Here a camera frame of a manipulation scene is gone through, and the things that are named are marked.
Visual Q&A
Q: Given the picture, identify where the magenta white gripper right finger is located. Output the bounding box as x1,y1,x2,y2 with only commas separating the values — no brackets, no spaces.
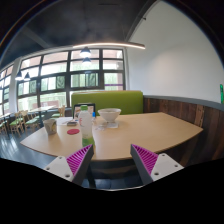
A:
130,144,183,185

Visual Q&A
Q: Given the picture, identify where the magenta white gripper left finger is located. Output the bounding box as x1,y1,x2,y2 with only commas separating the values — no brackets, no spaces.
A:
44,144,94,185

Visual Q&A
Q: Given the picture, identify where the clear plastic water bottle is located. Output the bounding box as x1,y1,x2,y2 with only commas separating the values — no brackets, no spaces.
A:
78,105,95,147

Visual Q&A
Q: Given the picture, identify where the red round coaster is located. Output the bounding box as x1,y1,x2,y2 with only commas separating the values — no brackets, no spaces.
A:
67,129,80,135

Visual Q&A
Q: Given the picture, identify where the patterned paper cup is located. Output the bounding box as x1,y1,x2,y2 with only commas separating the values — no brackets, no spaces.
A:
44,119,57,135

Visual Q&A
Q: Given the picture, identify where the black laptop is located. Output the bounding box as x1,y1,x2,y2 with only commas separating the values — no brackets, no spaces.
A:
73,103,96,118

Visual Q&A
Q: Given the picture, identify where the white bowl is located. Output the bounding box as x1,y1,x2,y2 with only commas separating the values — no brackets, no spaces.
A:
98,108,121,122

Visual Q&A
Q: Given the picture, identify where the background wooden dining table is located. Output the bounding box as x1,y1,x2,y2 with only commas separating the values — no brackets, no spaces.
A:
29,105,55,128

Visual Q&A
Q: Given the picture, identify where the green upholstered bench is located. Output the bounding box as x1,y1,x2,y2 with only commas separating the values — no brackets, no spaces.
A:
71,90,143,115

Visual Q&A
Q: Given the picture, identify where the wooden chair green seat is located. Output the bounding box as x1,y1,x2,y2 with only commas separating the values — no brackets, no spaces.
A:
10,112,23,134

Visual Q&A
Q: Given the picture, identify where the dark pendant lamp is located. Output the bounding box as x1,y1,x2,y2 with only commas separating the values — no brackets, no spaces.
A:
80,47,91,58

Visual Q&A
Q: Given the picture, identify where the curved linear ceiling light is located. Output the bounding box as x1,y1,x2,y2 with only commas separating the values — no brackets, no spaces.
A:
73,42,146,49

